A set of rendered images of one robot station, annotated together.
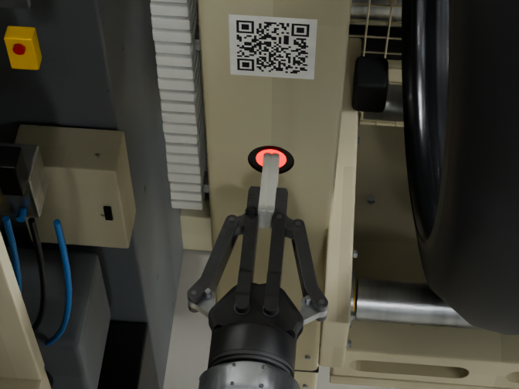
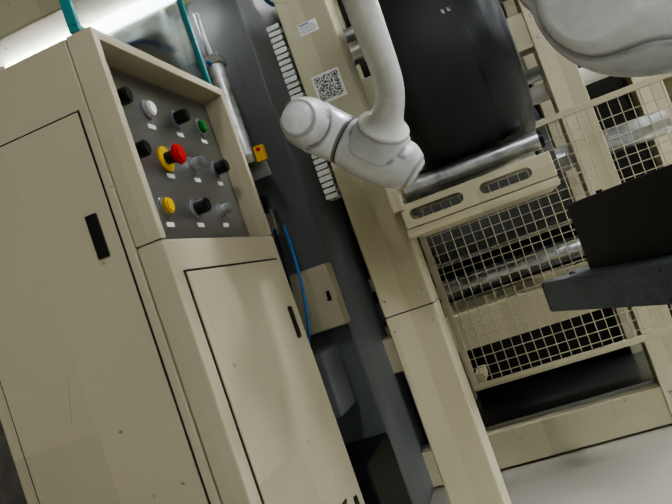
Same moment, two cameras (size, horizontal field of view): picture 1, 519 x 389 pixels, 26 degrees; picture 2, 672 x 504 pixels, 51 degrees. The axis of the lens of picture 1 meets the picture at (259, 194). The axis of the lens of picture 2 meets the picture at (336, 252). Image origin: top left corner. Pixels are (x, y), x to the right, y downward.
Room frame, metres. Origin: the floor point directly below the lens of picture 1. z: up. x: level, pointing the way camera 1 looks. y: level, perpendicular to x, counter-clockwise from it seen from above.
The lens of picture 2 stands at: (-1.09, -0.16, 0.73)
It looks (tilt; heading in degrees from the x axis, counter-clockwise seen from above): 3 degrees up; 9
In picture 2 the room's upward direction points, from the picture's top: 19 degrees counter-clockwise
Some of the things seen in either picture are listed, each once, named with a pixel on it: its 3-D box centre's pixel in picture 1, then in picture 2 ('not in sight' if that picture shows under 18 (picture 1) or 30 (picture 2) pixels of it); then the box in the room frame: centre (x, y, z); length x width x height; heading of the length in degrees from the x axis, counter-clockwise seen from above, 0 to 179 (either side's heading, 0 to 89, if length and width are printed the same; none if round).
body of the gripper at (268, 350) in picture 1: (254, 333); not in sight; (0.49, 0.00, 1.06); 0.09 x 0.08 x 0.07; 175
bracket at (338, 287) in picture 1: (343, 192); (405, 195); (0.76, -0.10, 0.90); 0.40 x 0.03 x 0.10; 175
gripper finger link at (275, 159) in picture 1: (273, 190); not in sight; (0.64, -0.01, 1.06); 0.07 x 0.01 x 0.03; 175
